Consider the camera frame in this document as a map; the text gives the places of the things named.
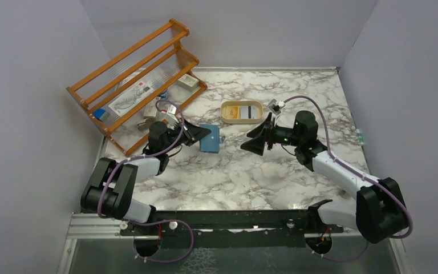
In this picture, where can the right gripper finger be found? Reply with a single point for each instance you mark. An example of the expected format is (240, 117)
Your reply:
(257, 131)
(255, 145)

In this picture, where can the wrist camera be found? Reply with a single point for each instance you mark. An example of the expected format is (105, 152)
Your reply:
(276, 106)
(170, 115)

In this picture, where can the orange wooden rack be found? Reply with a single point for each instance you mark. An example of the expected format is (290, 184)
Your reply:
(161, 58)

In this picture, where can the small white red box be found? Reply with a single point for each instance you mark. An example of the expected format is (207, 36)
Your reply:
(150, 110)

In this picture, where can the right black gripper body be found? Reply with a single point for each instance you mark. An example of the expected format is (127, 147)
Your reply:
(284, 136)

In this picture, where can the green white item at edge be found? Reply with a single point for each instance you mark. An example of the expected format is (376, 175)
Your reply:
(360, 136)

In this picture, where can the beige oval tray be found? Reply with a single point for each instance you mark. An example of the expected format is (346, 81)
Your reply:
(241, 103)

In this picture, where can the long clear packaged item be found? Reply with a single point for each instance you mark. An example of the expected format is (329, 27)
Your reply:
(130, 97)

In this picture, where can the small white green box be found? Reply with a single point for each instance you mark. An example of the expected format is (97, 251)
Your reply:
(188, 82)

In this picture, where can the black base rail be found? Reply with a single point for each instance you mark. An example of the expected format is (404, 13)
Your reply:
(230, 229)

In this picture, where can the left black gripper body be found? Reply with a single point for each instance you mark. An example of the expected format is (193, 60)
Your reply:
(174, 135)

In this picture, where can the small blue white jar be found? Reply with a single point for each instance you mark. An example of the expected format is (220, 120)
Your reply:
(164, 94)

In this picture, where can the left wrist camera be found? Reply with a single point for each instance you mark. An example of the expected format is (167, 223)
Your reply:
(170, 115)

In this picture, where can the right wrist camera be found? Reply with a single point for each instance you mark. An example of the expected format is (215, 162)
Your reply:
(276, 106)

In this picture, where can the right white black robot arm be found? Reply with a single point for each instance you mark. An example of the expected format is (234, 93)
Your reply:
(378, 212)

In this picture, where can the blue cap item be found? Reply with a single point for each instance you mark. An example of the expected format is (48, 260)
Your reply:
(101, 114)

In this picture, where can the grey metal clip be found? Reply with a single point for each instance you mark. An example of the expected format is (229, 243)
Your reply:
(144, 124)

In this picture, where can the blue leather card holder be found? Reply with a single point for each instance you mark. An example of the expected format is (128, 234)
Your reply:
(211, 142)

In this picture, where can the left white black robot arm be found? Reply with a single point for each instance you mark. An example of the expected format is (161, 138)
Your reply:
(110, 187)

